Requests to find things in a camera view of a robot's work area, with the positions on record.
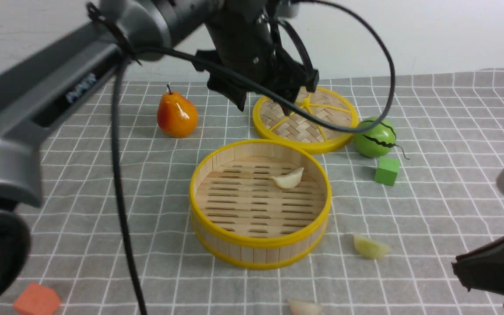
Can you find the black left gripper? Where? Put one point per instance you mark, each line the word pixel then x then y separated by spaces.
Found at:
pixel 255 39

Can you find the pale green dumpling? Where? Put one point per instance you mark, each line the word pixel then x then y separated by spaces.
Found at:
pixel 368 248

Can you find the pinkish white dumpling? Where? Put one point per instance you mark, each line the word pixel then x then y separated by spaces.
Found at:
pixel 299 307

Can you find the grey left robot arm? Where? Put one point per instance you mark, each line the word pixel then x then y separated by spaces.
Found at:
pixel 41 92

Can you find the yellow woven steamer lid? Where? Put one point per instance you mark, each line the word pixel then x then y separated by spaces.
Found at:
pixel 271 123

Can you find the yellow bamboo steamer tray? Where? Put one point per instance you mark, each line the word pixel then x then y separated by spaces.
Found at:
pixel 241 216

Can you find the orange toy pear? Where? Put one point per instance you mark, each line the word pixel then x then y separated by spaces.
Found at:
pixel 177 117

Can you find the green toy watermelon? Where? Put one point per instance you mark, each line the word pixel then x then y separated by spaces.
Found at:
pixel 378 141

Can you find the green wooden cube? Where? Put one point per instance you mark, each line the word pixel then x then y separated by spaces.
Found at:
pixel 387 171

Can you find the orange wooden block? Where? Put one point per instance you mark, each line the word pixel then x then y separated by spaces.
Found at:
pixel 37 299

